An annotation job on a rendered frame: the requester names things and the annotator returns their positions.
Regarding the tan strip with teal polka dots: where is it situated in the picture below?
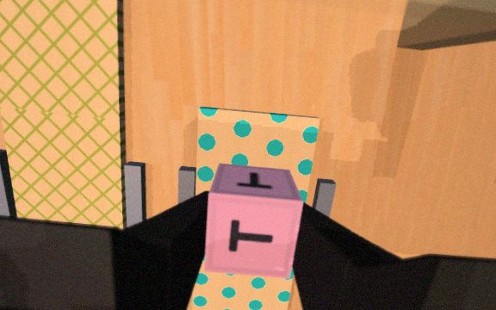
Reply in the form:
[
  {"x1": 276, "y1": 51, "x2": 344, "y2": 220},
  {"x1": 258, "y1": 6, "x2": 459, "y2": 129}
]
[{"x1": 192, "y1": 107, "x2": 320, "y2": 310}]

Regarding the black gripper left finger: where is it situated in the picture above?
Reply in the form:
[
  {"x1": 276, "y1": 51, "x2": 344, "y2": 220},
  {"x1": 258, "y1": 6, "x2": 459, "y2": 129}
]
[{"x1": 0, "y1": 190, "x2": 209, "y2": 310}]

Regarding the pink cube with black t mark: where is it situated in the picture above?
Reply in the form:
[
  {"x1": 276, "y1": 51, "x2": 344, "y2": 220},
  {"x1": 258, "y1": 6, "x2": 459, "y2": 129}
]
[{"x1": 204, "y1": 163, "x2": 303, "y2": 278}]

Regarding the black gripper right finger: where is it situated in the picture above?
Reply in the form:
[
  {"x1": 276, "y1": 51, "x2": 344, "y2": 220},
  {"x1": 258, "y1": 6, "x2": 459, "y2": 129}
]
[{"x1": 292, "y1": 202, "x2": 496, "y2": 310}]

